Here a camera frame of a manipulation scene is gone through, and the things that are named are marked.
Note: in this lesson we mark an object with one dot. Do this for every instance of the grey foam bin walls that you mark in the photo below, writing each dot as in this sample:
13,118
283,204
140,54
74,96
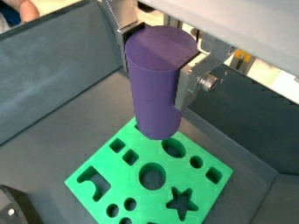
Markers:
79,104

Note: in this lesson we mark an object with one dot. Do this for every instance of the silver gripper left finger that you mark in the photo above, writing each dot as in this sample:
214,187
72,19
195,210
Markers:
122,15

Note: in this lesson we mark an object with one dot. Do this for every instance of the purple cylinder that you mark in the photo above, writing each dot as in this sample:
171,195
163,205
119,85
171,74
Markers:
156,53

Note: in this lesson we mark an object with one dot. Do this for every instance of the black bracket corner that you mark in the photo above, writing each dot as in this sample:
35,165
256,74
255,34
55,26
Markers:
16,207

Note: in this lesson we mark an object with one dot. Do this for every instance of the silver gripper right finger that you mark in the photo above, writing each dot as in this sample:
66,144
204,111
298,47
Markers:
195,74

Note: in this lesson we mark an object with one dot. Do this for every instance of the green shape sorter board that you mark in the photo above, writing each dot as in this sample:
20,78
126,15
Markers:
142,181

